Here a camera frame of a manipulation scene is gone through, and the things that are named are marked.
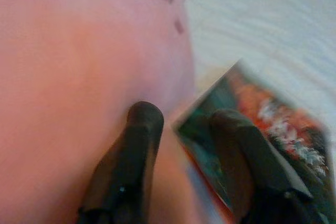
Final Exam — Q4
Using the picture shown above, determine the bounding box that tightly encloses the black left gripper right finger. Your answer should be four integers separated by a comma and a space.
211, 110, 323, 224

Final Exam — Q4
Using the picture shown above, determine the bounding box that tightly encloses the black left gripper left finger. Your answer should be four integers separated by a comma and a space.
77, 100, 165, 224

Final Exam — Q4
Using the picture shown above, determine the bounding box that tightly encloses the dark green red book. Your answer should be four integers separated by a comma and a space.
172, 60, 331, 224

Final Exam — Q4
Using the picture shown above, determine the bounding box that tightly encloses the pink pillow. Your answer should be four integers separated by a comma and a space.
0, 0, 208, 224

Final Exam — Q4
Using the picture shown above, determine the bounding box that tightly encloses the white mattress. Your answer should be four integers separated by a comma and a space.
181, 0, 336, 130

